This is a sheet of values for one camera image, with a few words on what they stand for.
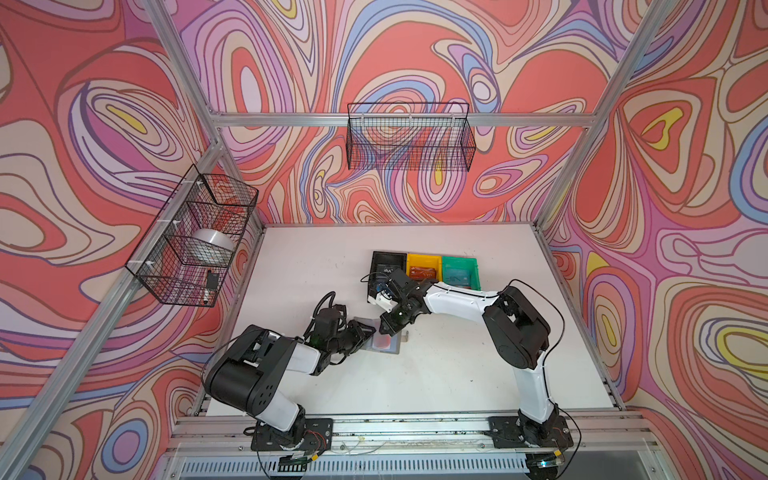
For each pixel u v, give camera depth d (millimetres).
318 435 728
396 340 885
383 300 842
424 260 1017
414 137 958
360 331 834
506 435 733
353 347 819
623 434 754
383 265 1046
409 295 721
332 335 749
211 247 703
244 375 455
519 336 510
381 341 885
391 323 805
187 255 725
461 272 1040
